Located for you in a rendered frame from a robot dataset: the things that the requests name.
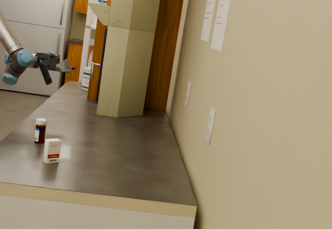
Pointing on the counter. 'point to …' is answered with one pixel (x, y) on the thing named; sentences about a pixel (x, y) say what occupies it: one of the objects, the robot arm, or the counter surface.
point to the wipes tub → (86, 78)
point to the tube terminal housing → (129, 47)
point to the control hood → (101, 12)
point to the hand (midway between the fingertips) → (73, 71)
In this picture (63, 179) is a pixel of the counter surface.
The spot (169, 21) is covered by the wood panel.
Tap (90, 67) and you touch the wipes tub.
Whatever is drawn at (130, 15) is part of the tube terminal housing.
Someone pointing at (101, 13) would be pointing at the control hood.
